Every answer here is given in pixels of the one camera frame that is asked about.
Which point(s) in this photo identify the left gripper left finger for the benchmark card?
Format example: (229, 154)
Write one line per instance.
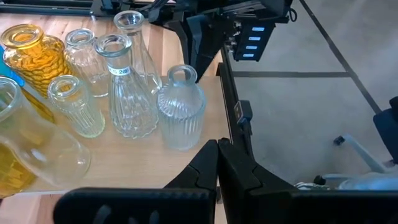
(140, 205)

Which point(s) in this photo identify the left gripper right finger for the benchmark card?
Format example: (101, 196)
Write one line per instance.
(280, 205)

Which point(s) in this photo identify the small clear glass vase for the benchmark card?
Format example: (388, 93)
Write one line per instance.
(130, 105)
(182, 118)
(144, 65)
(77, 109)

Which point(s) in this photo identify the tall clear glass carafe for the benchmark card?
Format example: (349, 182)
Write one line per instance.
(40, 146)

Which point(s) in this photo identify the narrow yellow glass vase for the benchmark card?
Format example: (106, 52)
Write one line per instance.
(38, 107)

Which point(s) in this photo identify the clear ribbed glass jar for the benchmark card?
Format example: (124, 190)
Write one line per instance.
(85, 62)

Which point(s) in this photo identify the wide yellow glass vase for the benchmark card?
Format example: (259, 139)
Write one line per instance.
(34, 62)

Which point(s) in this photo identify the blue glass bottle vase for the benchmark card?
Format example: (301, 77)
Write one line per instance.
(9, 74)

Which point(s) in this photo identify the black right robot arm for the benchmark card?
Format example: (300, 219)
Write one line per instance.
(205, 34)

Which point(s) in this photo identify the dark blue office chair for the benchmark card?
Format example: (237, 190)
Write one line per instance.
(387, 130)

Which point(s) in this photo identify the black box blue lights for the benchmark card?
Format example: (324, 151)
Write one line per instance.
(253, 42)

